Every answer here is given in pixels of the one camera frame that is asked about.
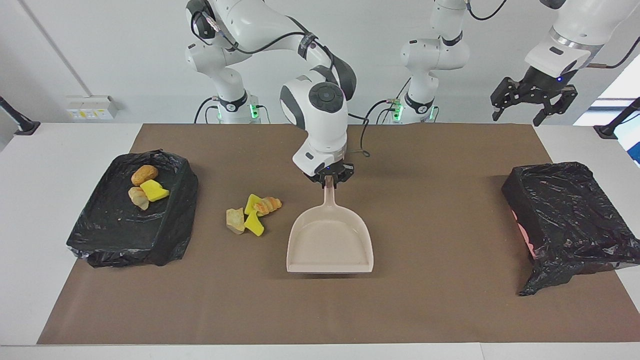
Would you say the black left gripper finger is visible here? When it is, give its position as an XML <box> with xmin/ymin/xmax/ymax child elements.
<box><xmin>490</xmin><ymin>76</ymin><xmax>522</xmax><ymax>122</ymax></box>
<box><xmin>533</xmin><ymin>86</ymin><xmax>578</xmax><ymax>127</ymax></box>

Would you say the striped toy croissant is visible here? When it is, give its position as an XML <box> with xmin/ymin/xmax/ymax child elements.
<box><xmin>252</xmin><ymin>196</ymin><xmax>283</xmax><ymax>217</ymax></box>

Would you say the beige plastic dustpan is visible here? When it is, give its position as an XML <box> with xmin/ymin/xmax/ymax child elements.
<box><xmin>286</xmin><ymin>176</ymin><xmax>375</xmax><ymax>274</ymax></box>

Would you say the beige stone-like chunk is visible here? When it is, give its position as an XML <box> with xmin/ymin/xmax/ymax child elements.
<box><xmin>225</xmin><ymin>207</ymin><xmax>247</xmax><ymax>235</ymax></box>

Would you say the brown toy bread roll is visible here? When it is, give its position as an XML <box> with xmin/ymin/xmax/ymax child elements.
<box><xmin>131</xmin><ymin>165</ymin><xmax>159</xmax><ymax>187</ymax></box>

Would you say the toy croissant half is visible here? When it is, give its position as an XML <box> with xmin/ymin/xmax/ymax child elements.
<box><xmin>128</xmin><ymin>186</ymin><xmax>150</xmax><ymax>211</ymax></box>

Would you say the black bag pink bin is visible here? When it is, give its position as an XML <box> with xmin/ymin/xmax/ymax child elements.
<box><xmin>501</xmin><ymin>161</ymin><xmax>640</xmax><ymax>297</ymax></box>

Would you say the black bag lined bin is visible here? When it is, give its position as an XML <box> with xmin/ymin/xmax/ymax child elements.
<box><xmin>66</xmin><ymin>149</ymin><xmax>199</xmax><ymax>268</ymax></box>

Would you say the black clamp stand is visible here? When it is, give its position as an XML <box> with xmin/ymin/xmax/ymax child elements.
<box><xmin>593</xmin><ymin>97</ymin><xmax>640</xmax><ymax>140</ymax></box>
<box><xmin>0</xmin><ymin>96</ymin><xmax>41</xmax><ymax>136</ymax></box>

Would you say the bright window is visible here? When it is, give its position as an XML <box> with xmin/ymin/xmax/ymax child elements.
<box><xmin>573</xmin><ymin>54</ymin><xmax>640</xmax><ymax>167</ymax></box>

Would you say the brown table mat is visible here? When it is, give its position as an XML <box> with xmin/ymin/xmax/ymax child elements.
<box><xmin>36</xmin><ymin>123</ymin><xmax>640</xmax><ymax>345</ymax></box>

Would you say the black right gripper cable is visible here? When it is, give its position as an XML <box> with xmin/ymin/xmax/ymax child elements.
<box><xmin>190</xmin><ymin>10</ymin><xmax>373</xmax><ymax>158</ymax></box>

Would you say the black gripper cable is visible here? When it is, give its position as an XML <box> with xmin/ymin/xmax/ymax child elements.
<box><xmin>190</xmin><ymin>10</ymin><xmax>373</xmax><ymax>158</ymax></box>
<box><xmin>465</xmin><ymin>0</ymin><xmax>640</xmax><ymax>68</ymax></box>

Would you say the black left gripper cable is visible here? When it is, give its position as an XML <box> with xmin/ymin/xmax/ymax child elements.
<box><xmin>465</xmin><ymin>0</ymin><xmax>640</xmax><ymax>68</ymax></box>

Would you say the black left base cable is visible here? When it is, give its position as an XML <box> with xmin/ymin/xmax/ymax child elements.
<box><xmin>363</xmin><ymin>77</ymin><xmax>412</xmax><ymax>125</ymax></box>

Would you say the black base cable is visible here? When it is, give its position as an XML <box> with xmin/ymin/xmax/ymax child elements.
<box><xmin>363</xmin><ymin>77</ymin><xmax>412</xmax><ymax>125</ymax></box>
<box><xmin>194</xmin><ymin>96</ymin><xmax>217</xmax><ymax>124</ymax></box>

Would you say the black right base cable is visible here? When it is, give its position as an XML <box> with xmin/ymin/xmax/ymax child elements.
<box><xmin>194</xmin><ymin>96</ymin><xmax>217</xmax><ymax>124</ymax></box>

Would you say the white wall socket box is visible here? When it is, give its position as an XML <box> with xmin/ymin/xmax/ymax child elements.
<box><xmin>65</xmin><ymin>95</ymin><xmax>118</xmax><ymax>121</ymax></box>

